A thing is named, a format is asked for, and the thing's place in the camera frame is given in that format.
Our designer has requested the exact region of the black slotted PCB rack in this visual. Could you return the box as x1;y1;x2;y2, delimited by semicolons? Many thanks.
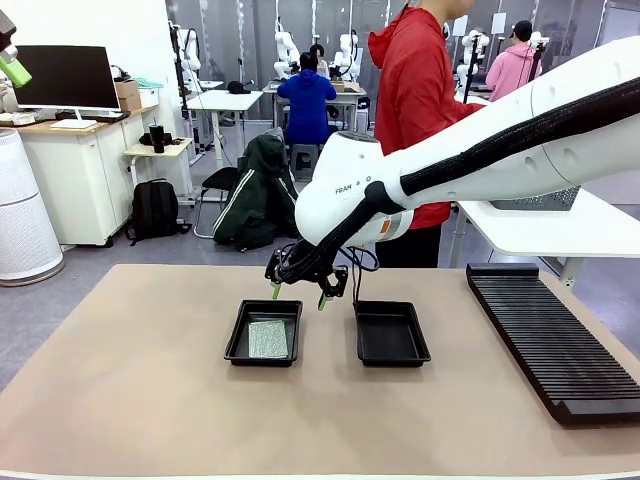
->
465;262;640;427

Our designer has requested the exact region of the black tripod pole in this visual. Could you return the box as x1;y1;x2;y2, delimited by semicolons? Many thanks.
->
462;34;481;104

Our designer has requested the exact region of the black tumbler with straw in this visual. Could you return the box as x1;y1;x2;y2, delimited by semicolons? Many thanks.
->
148;117;167;155

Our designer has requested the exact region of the person in blue hoodie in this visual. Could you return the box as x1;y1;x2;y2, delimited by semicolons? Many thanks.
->
276;51;339;147

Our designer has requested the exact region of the person in red jacket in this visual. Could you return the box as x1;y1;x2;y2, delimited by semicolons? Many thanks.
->
368;0;485;270

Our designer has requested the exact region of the black keyboard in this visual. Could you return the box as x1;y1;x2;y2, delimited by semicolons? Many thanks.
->
54;110;132;124

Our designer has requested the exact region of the seated person black hair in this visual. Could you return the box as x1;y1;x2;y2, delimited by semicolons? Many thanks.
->
308;42;331;76

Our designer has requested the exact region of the black backpack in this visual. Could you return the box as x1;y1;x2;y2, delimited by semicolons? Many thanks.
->
124;178;193;247

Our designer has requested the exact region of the black ESD tray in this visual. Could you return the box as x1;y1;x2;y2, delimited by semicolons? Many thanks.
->
223;298;304;368
351;299;432;369

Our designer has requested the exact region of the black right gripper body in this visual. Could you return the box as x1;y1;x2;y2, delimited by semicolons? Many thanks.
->
278;243;338;287

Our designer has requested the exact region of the person in pink hoodie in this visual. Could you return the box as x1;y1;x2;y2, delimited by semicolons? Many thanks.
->
484;19;544;104

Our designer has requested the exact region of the green perforated circuit board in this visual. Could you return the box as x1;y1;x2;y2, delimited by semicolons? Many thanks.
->
248;319;291;360

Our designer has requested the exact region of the thin black cable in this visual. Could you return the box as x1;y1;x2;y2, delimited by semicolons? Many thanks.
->
344;246;380;305

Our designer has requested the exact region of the black folding chair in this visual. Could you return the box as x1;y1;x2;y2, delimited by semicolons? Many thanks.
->
192;166;241;240

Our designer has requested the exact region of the person right forearm red sleeve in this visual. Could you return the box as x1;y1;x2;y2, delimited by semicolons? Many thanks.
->
429;92;485;124

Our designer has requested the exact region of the white side table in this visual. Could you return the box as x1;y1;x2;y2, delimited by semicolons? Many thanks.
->
452;187;640;290

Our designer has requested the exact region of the white work desk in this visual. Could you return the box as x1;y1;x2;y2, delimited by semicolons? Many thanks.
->
262;82;369;151

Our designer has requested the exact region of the grey mesh plastic basket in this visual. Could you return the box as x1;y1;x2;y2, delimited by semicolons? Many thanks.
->
487;185;582;212

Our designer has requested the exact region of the dark green striped jacket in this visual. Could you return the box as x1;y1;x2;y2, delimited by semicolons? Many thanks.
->
212;127;306;254

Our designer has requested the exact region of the black braided cable sleeve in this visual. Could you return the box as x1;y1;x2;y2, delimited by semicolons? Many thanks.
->
277;74;640;284

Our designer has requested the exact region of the black computer monitor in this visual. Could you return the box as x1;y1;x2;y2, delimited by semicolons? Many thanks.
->
13;44;122;130

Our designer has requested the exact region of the grey plastic stool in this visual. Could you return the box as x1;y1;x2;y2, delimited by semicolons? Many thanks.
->
289;143;320;182

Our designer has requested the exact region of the white cabinet wooden top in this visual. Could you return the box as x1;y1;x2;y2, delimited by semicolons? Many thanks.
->
0;104;161;247

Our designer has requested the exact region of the white standing desk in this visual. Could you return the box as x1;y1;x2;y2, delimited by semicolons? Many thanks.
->
185;88;265;169

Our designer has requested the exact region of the small wooden side table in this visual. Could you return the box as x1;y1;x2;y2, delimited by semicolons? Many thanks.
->
123;137;197;209

